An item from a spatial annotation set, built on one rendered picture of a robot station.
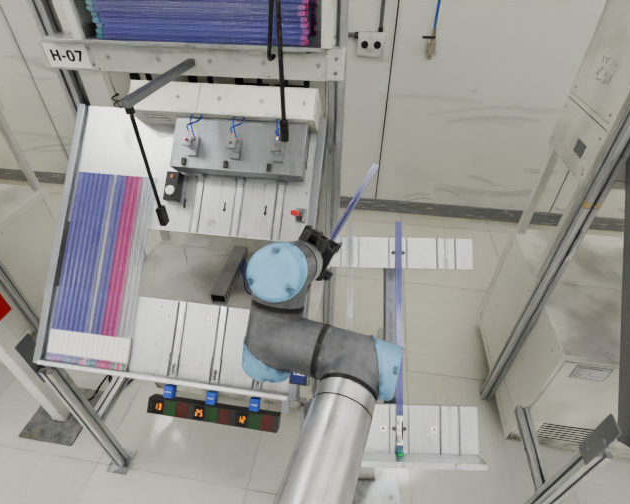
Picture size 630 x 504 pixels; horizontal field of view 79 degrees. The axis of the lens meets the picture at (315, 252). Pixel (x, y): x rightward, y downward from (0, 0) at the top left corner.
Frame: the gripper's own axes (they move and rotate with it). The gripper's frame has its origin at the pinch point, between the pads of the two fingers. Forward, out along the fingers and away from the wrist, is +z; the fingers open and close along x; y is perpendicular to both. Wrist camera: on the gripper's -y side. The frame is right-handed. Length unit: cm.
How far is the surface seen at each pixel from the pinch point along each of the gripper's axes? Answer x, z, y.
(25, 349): 58, 0, -61
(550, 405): -86, 58, -14
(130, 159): 60, 12, -4
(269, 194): 21.5, 13.9, 6.2
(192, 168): 40.4, 7.7, 3.0
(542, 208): -92, 210, 72
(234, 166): 30.9, 8.3, 8.5
